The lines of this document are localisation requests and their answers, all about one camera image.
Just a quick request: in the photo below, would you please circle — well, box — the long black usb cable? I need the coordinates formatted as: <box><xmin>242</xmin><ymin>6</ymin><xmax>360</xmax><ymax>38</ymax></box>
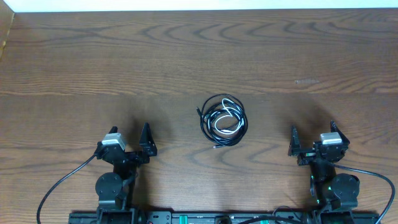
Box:
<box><xmin>196</xmin><ymin>93</ymin><xmax>249</xmax><ymax>148</ymax></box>

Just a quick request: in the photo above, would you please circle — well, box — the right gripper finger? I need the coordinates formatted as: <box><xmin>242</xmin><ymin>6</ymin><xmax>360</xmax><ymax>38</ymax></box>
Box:
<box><xmin>330</xmin><ymin>120</ymin><xmax>350</xmax><ymax>145</ymax></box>
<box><xmin>288</xmin><ymin>126</ymin><xmax>302</xmax><ymax>156</ymax></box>

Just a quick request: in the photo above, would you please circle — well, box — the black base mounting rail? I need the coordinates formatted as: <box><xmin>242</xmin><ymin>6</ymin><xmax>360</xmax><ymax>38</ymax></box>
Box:
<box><xmin>68</xmin><ymin>210</ymin><xmax>382</xmax><ymax>224</ymax></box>

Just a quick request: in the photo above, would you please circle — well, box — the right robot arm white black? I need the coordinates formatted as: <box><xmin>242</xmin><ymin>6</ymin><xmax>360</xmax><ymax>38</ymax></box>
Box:
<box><xmin>288</xmin><ymin>121</ymin><xmax>360</xmax><ymax>223</ymax></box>

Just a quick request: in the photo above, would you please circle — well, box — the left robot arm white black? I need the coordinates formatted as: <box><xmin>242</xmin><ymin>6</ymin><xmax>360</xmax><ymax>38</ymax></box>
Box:
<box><xmin>94</xmin><ymin>123</ymin><xmax>157</xmax><ymax>224</ymax></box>

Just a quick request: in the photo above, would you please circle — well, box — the white usb cable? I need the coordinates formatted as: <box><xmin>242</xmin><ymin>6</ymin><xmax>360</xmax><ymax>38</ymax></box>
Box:
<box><xmin>214</xmin><ymin>98</ymin><xmax>244</xmax><ymax>135</ymax></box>

